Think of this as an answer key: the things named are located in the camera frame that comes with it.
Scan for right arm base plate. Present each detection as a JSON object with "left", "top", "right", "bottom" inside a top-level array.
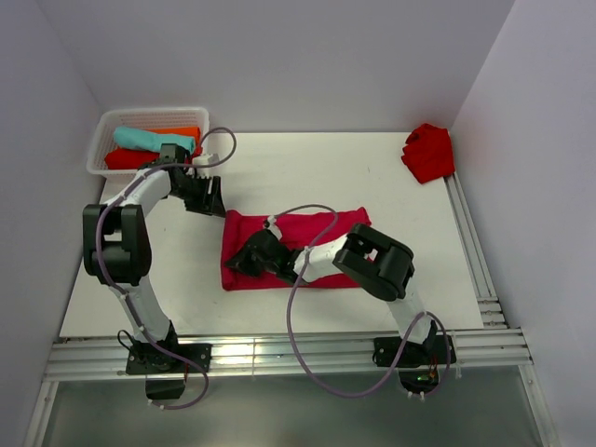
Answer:
[{"left": 372, "top": 332, "right": 460, "bottom": 369}]

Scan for pink t shirt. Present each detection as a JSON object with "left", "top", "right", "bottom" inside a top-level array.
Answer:
[{"left": 220, "top": 207, "right": 372, "bottom": 291}]

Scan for red rolled t shirt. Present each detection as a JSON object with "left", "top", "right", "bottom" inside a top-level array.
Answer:
[{"left": 103, "top": 147, "right": 204, "bottom": 170}]

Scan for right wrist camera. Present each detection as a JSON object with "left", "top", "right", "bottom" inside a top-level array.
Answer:
[{"left": 264, "top": 215, "right": 283, "bottom": 240}]

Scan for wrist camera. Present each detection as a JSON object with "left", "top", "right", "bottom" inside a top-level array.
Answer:
[
  {"left": 192, "top": 153, "right": 220, "bottom": 178},
  {"left": 264, "top": 215, "right": 283, "bottom": 240}
]

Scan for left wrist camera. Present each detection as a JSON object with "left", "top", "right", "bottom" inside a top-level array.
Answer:
[{"left": 192, "top": 153, "right": 220, "bottom": 178}]

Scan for white plastic basket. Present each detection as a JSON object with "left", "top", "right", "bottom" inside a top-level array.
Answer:
[{"left": 87, "top": 107, "right": 210, "bottom": 179}]

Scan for red crumpled t shirt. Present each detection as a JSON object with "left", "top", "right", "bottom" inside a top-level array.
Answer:
[{"left": 401, "top": 123, "right": 455, "bottom": 184}]

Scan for aluminium front rail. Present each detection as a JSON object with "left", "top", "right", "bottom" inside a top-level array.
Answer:
[{"left": 42, "top": 329, "right": 533, "bottom": 382}]

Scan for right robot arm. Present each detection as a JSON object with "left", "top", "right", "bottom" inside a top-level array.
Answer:
[{"left": 224, "top": 223, "right": 437, "bottom": 363}]

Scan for orange rolled t shirt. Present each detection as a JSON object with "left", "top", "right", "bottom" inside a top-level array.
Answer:
[{"left": 151, "top": 127, "right": 201, "bottom": 141}]

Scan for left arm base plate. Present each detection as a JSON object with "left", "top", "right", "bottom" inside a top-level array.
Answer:
[{"left": 125, "top": 343, "right": 212, "bottom": 375}]

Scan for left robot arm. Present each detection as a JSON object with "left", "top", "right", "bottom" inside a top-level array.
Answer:
[{"left": 82, "top": 144, "right": 225, "bottom": 372}]

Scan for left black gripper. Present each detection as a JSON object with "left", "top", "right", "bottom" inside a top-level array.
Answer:
[{"left": 170, "top": 173, "right": 226, "bottom": 217}]

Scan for aluminium side rail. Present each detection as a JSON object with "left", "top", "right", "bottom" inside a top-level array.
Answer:
[{"left": 444, "top": 174, "right": 509, "bottom": 330}]

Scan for teal rolled t shirt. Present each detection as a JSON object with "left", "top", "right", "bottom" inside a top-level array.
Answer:
[{"left": 113, "top": 127, "right": 196, "bottom": 154}]

